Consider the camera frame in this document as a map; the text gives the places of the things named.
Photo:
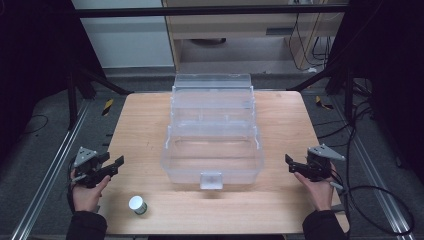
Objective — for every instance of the person's right hand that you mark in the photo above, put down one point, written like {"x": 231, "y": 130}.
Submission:
{"x": 316, "y": 193}

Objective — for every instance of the black metal stand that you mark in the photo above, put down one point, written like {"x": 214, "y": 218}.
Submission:
{"x": 348, "y": 96}
{"x": 71, "y": 100}

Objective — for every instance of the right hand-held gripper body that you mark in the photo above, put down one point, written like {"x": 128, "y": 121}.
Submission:
{"x": 318, "y": 163}

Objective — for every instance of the black horizontal bar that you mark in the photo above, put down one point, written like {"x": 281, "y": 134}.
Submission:
{"x": 200, "y": 10}

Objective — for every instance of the white cabinet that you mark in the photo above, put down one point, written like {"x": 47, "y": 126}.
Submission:
{"x": 123, "y": 43}

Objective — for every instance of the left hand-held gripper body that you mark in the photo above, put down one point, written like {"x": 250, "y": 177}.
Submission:
{"x": 87, "y": 163}

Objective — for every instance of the small white-lidded jar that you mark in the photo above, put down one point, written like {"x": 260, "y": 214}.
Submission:
{"x": 137, "y": 204}

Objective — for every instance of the aluminium floor rail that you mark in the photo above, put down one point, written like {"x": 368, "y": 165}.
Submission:
{"x": 50, "y": 170}
{"x": 376, "y": 173}

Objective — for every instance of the clear plastic storage box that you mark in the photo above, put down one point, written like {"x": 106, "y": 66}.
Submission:
{"x": 213, "y": 133}

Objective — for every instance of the black curtain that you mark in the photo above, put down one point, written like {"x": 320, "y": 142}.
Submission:
{"x": 33, "y": 66}
{"x": 393, "y": 66}

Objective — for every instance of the yellow-black tape strip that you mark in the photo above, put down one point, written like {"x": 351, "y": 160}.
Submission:
{"x": 107, "y": 107}
{"x": 321, "y": 102}

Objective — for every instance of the person's left hand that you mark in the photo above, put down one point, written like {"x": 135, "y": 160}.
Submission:
{"x": 87, "y": 198}

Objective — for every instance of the wooden cabinet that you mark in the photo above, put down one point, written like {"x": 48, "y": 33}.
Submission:
{"x": 233, "y": 26}

